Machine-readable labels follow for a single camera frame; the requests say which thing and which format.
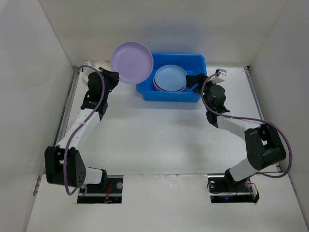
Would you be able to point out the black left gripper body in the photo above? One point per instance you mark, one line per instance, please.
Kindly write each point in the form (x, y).
(111, 82)

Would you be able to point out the small purple plate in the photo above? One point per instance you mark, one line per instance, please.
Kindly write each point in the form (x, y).
(133, 61)

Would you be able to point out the blue plastic bin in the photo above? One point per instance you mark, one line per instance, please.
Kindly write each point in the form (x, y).
(193, 64)

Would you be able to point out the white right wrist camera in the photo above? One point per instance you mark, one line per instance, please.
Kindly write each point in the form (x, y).
(221, 76)

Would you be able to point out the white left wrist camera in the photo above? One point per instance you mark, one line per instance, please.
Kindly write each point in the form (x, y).
(89, 64)

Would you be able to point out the cream plate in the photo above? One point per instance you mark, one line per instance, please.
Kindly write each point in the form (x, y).
(98, 64)

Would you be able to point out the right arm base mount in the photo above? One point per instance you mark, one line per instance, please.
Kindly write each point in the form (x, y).
(242, 192)

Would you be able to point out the blue plate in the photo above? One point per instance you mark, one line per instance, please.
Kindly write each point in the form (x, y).
(170, 78)

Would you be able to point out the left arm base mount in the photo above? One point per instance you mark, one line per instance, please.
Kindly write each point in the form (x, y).
(111, 194)

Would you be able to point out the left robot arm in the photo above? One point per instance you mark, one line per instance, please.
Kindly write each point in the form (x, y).
(64, 164)

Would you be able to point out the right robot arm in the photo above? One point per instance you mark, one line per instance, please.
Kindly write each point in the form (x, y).
(265, 143)

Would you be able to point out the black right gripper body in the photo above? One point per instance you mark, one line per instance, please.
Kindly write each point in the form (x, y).
(197, 82)

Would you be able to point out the pink plate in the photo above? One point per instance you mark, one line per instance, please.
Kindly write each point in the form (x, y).
(155, 87)

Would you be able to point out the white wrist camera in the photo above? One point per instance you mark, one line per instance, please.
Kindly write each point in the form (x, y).
(89, 64)
(221, 76)

